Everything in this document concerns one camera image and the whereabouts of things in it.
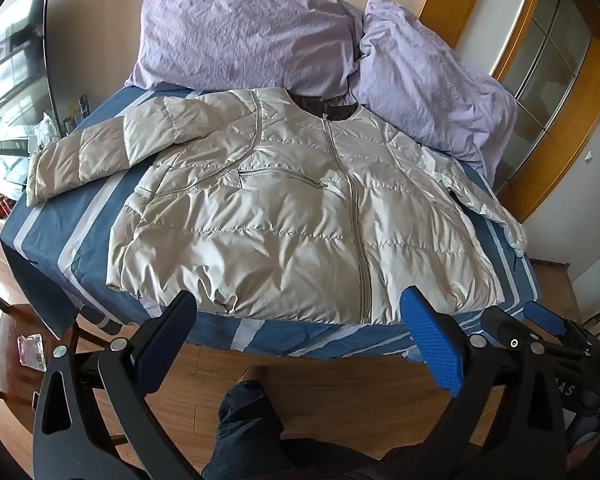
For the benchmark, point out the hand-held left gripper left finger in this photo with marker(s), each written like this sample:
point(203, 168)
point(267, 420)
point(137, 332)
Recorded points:
point(167, 340)

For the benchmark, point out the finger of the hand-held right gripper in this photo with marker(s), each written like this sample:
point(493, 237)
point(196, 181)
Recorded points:
point(500, 325)
point(545, 317)

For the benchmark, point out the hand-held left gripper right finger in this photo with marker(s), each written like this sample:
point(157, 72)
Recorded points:
point(430, 345)

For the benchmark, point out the beige puffer jacket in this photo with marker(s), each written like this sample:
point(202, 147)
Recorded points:
point(280, 210)

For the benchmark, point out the person's leg in dark pants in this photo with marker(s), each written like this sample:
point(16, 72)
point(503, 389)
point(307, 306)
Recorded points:
point(250, 425)

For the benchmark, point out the clear plastic packet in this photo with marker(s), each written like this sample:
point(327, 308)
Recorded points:
point(31, 352)

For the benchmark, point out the blue striped bed sheet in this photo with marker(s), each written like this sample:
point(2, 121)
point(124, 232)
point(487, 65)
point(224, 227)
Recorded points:
point(80, 220)

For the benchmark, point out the round wooden table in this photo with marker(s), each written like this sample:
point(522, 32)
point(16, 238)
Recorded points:
point(10, 390)

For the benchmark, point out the group of small bottles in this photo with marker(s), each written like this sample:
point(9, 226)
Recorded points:
point(77, 115)

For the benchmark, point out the lavender pillow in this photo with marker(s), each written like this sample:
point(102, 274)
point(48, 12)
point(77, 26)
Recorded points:
point(240, 35)
point(420, 85)

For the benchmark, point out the wall mirror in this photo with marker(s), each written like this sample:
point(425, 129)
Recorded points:
point(15, 60)

